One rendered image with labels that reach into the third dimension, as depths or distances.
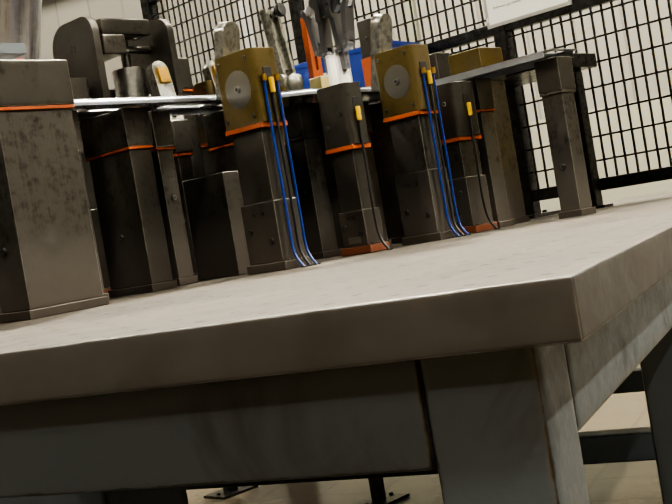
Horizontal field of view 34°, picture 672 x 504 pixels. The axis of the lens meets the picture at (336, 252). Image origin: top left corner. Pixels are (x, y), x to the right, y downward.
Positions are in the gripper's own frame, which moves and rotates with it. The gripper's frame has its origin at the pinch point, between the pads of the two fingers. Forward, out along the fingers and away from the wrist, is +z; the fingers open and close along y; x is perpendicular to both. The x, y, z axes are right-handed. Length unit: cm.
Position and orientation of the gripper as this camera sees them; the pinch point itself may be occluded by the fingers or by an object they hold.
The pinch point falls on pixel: (338, 72)
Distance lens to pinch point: 219.5
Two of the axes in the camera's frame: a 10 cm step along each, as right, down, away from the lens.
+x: 6.8, -1.3, 7.2
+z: 1.7, 9.8, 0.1
